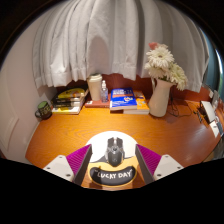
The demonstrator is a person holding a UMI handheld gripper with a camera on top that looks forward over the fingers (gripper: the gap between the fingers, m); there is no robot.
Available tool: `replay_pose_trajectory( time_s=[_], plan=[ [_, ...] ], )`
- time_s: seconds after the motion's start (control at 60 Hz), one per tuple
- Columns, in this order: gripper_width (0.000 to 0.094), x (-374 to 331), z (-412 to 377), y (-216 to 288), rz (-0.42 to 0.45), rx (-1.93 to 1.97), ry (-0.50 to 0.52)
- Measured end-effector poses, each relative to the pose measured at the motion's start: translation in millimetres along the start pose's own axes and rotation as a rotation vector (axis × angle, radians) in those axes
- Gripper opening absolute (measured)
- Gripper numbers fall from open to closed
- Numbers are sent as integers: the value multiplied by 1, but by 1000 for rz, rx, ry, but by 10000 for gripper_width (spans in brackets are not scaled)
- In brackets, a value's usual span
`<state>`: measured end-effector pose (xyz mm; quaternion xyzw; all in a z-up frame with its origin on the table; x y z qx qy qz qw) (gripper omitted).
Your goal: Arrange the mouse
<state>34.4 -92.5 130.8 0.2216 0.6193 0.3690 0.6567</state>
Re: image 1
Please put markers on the clear sanitizer bottle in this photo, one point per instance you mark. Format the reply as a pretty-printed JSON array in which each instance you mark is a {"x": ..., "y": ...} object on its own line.
[{"x": 104, "y": 95}]

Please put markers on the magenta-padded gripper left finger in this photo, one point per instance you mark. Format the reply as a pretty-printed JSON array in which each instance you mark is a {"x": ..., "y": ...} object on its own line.
[{"x": 60, "y": 166}]

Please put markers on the cream lidded tumbler cup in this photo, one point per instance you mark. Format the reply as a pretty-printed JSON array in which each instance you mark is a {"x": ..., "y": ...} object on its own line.
[{"x": 94, "y": 88}]

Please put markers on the white flat device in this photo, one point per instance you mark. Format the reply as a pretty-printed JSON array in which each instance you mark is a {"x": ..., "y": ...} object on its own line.
[{"x": 209, "y": 111}]

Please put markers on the round white yellow mouse pad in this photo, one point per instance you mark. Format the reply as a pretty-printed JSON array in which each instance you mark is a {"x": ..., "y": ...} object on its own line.
[{"x": 98, "y": 146}]

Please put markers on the dark teal curtain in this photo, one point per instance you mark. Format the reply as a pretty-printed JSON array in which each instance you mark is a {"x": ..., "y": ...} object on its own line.
[{"x": 212, "y": 63}]

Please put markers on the dark red book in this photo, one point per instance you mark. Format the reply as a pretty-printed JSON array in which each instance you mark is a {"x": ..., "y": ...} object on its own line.
[{"x": 96, "y": 104}]

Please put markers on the orange cover book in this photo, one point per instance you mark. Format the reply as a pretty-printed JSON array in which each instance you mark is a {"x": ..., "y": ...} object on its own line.
[{"x": 142, "y": 104}]

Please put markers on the dark green mug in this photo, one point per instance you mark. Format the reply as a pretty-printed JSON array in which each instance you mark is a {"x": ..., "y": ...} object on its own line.
[{"x": 44, "y": 110}]

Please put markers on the black grey computer mouse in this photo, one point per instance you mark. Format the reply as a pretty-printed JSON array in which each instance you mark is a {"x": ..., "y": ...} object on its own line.
[{"x": 115, "y": 153}]

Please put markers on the white paper sheet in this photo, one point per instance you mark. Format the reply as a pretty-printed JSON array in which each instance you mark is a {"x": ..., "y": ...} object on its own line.
[{"x": 215, "y": 128}]

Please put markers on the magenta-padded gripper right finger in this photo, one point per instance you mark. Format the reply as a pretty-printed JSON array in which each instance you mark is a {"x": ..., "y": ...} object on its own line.
[{"x": 166, "y": 165}]

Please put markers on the white pleated curtain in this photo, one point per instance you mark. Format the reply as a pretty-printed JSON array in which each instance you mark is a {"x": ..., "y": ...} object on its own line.
[{"x": 116, "y": 36}]

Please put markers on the cream ceramic jug vase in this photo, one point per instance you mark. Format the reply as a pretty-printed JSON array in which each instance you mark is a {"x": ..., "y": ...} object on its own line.
[{"x": 159, "y": 101}]

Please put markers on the blue cover book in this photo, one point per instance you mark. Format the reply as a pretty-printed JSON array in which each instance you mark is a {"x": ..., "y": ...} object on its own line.
[{"x": 122, "y": 98}]

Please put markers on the black spine book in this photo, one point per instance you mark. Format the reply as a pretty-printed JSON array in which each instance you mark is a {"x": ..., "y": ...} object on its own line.
[
  {"x": 66, "y": 100},
  {"x": 66, "y": 104}
]

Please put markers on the white flower bouquet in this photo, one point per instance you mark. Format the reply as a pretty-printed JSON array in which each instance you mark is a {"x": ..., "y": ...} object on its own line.
[{"x": 163, "y": 63}]

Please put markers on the yellow cover book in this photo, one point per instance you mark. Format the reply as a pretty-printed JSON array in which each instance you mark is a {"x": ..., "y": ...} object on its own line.
[{"x": 71, "y": 93}]

